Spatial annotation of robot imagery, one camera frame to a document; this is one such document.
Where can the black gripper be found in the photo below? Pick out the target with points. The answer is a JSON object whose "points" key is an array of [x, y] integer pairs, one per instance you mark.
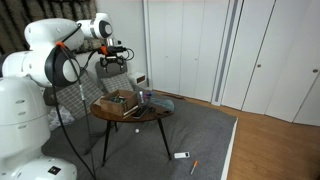
{"points": [[113, 60]]}

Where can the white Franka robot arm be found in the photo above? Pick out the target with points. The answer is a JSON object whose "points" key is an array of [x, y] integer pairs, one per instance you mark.
{"points": [[20, 116]]}

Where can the grey upholstered headboard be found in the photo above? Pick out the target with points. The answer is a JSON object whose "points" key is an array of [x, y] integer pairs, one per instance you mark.
{"points": [[111, 71]]}

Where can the grey plaid pillow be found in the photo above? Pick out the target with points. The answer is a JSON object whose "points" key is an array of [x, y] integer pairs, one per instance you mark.
{"points": [[116, 83]]}

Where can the white wooden nightstand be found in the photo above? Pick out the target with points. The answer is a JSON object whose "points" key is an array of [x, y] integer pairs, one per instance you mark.
{"points": [[137, 78]]}

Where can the brown cardboard box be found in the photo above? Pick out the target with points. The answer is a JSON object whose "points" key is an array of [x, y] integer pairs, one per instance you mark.
{"points": [[115, 108]]}

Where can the pink cup of pens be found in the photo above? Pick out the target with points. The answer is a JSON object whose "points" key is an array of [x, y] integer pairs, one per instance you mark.
{"points": [[145, 97]]}

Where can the pencil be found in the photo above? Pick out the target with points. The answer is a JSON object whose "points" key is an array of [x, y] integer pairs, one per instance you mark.
{"points": [[130, 111]]}

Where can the grey dash patterned pillow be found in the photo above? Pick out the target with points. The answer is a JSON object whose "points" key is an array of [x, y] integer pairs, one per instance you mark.
{"points": [[75, 96]]}

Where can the black case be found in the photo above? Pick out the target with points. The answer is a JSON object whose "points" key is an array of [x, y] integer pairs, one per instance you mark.
{"points": [[141, 112]]}

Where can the round wooden side table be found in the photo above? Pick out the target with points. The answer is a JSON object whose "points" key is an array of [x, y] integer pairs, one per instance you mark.
{"points": [[146, 116]]}

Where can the crumpled blue cloth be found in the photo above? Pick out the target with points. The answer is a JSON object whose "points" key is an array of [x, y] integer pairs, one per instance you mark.
{"points": [[163, 104]]}

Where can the small white ball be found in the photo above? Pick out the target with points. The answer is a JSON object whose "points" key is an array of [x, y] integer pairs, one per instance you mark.
{"points": [[137, 131]]}

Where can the white floral cushion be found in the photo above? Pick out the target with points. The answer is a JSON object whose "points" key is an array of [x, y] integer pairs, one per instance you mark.
{"points": [[65, 116]]}

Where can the white bifold closet door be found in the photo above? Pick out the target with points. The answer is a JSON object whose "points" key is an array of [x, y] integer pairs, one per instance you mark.
{"points": [[276, 56], [183, 50]]}

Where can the dark striped curtain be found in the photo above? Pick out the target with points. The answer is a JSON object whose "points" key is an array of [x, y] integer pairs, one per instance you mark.
{"points": [[20, 13]]}

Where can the white remote control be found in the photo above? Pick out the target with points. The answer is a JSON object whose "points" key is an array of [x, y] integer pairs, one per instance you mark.
{"points": [[181, 155]]}

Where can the wrist camera with orange mount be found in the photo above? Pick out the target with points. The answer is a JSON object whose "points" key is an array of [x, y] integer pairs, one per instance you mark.
{"points": [[115, 49]]}

